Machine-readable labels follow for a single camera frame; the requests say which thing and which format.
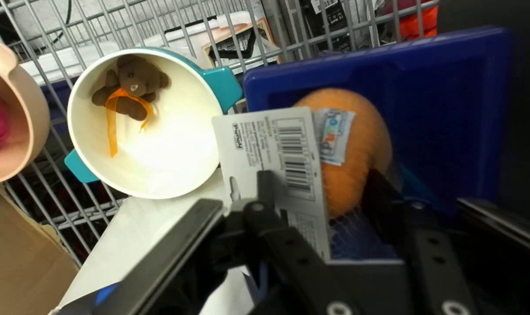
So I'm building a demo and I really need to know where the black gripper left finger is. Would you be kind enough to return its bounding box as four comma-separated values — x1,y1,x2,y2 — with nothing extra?
242,171,358,315

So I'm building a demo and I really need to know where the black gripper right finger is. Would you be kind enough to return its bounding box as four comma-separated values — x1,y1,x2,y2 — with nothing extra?
361,171,480,315

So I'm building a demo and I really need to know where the orange yellow plush toy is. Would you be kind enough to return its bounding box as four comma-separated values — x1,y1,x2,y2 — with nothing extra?
297,88,393,220

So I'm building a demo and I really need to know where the white barcode tag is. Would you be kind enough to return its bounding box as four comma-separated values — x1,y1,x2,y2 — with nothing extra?
211,108,330,262

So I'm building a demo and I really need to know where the blue plastic box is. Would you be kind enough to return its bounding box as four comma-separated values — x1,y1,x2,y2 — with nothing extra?
241,25,515,262

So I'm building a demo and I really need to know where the white cardboard box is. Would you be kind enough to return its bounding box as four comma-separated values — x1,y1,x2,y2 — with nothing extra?
48,172,253,315

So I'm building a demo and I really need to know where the brown cardboard box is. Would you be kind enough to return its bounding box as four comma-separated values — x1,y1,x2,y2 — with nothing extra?
0,192,76,315

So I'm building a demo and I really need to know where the brown teddy bear toy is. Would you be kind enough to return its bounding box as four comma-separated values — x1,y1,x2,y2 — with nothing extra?
90,55,171,122

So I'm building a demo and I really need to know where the pink bowl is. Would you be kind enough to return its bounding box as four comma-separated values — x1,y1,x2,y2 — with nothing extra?
0,43,50,185

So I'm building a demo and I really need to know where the white bowl with teal handles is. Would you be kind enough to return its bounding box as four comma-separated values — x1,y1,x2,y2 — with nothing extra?
66,48,241,200

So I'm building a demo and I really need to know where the wire metal shelf rack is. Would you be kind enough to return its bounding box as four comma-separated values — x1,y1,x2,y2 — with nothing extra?
0,0,440,263

